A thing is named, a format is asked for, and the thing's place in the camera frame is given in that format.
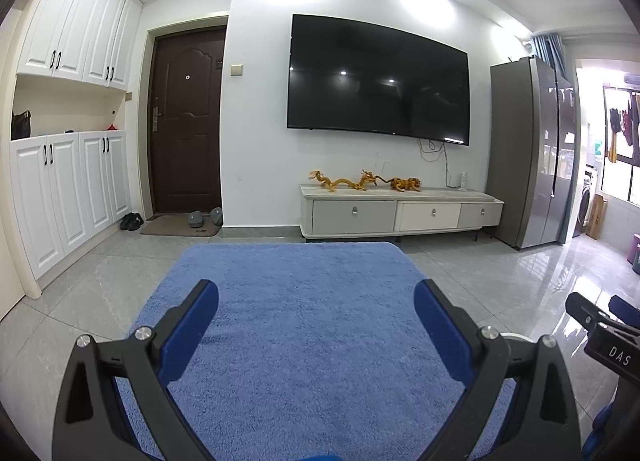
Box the white round trash bin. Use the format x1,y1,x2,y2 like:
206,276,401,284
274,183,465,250
500,332,537,344

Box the purple plastic bin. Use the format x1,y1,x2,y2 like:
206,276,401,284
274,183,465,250
627,233,640,275

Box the cardboard box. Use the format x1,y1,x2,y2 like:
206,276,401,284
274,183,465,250
587,193,608,240

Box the washing machine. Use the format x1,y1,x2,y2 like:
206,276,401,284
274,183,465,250
574,164,598,237

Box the white power strip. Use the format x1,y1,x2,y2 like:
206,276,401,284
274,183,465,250
458,172,468,190

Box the grey double-door refrigerator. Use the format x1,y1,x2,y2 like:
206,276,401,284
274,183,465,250
486,56,577,250

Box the hanging clothes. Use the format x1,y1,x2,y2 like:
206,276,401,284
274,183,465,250
603,87,639,166

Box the black shoes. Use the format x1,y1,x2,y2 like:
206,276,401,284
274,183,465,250
119,212,144,231

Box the brown door mat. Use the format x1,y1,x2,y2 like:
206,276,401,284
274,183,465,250
140,214,220,238

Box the golden dragon figurine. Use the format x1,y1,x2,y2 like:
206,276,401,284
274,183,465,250
308,169,422,192

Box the grey slippers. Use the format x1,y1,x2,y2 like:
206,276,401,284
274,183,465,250
188,206,224,229

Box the blue fuzzy blanket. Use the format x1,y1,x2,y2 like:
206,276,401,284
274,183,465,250
136,242,463,460

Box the white TV cabinet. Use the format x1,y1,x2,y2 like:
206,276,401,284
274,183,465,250
300,184,503,240

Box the black handbag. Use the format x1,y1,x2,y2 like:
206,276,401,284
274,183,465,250
11,110,32,140

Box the dark brown entrance door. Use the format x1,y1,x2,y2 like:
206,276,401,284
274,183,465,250
149,26,226,214

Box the white shoe cabinet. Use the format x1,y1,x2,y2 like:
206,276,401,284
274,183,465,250
1,0,142,299

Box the large black wall television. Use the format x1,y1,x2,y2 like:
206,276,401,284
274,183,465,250
286,14,471,146

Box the wall light switch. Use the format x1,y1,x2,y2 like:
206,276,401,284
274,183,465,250
230,63,244,77

